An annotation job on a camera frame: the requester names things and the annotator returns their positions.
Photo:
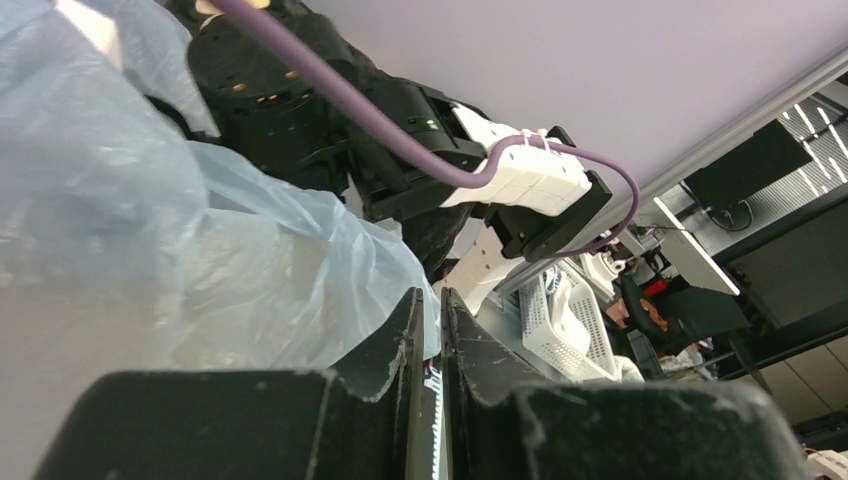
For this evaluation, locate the light blue trash bag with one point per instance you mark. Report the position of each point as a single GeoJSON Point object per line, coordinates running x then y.
{"type": "Point", "coordinates": [124, 244]}

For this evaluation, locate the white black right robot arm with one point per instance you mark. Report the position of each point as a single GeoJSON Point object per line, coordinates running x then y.
{"type": "Point", "coordinates": [467, 239]}

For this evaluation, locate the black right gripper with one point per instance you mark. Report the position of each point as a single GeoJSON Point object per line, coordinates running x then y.
{"type": "Point", "coordinates": [263, 108]}

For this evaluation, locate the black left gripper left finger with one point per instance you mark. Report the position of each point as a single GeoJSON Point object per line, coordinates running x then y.
{"type": "Point", "coordinates": [358, 419]}

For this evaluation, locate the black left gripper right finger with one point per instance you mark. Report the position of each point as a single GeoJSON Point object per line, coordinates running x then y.
{"type": "Point", "coordinates": [685, 430]}

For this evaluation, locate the black monitor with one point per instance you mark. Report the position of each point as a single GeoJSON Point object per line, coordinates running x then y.
{"type": "Point", "coordinates": [770, 154]}

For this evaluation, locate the white perforated plastic basket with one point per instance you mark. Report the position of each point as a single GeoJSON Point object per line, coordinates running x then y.
{"type": "Point", "coordinates": [562, 325]}

